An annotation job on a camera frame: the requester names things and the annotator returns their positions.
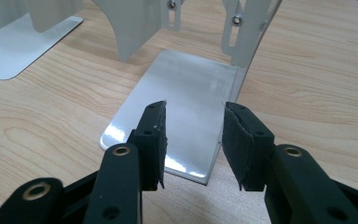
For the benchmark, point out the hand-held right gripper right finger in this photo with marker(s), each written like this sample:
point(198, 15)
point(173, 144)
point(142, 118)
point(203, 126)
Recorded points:
point(254, 149)

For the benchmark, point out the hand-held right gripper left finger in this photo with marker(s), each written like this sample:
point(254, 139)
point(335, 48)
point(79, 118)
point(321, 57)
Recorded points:
point(150, 149)

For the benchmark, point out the expandable metal book rack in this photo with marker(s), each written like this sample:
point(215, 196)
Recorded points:
point(192, 90)

